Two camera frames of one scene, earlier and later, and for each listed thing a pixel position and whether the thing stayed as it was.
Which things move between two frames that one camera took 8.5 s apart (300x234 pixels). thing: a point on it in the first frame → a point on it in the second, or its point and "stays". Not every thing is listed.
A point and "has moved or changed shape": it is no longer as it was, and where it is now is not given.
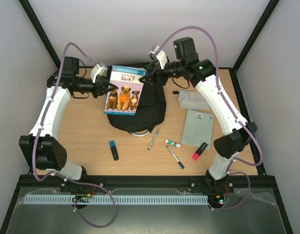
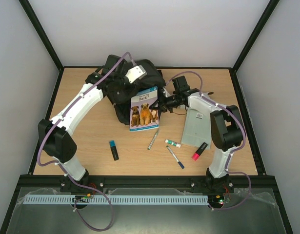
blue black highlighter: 114,150 stays
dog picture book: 124,100 has moved or changed shape
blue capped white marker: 179,163 stays
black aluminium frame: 262,180 stays
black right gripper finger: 147,78 → 156,105
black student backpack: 150,111 → 112,80
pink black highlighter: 201,149 stays
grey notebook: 197,128 stays
